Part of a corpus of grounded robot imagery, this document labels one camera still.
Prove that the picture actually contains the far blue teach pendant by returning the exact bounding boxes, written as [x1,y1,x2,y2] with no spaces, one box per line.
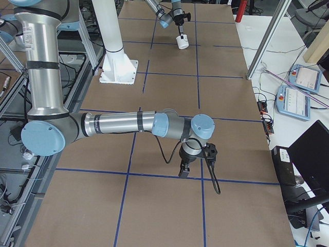
[288,64,322,94]

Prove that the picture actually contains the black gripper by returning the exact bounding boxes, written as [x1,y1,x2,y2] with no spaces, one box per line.
[178,144,203,178]
[174,15,184,39]

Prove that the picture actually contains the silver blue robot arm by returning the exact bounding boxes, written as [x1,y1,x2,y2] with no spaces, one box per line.
[146,0,190,39]
[13,1,217,178]

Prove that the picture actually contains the black laptop computer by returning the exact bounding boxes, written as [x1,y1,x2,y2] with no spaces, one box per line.
[271,120,328,214]

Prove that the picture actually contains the blue teach pendant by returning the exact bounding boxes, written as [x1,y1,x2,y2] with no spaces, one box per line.
[288,64,322,94]
[276,85,310,121]

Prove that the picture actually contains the near blue teach pendant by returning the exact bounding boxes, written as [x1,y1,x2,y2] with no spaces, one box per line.
[276,85,310,121]

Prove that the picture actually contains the wooden beam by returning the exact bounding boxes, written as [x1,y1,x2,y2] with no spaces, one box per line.
[303,21,329,63]

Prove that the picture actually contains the white camera mast pillar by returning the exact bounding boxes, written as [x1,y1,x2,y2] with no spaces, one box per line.
[92,0,138,85]

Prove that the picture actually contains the black orange usb hub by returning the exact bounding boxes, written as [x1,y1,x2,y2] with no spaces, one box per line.
[257,100,274,137]

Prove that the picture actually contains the white mug with smiley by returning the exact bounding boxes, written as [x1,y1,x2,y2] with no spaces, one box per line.
[176,34,189,49]

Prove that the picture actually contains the aluminium frame post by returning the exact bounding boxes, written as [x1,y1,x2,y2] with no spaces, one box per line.
[246,0,292,80]

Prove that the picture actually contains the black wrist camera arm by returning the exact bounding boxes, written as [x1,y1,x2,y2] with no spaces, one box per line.
[183,12,191,22]
[203,143,217,162]

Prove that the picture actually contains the grey office chair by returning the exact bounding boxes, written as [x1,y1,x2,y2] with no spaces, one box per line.
[295,1,328,32]

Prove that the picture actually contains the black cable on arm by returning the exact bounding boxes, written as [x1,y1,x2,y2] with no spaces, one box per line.
[154,133,222,195]

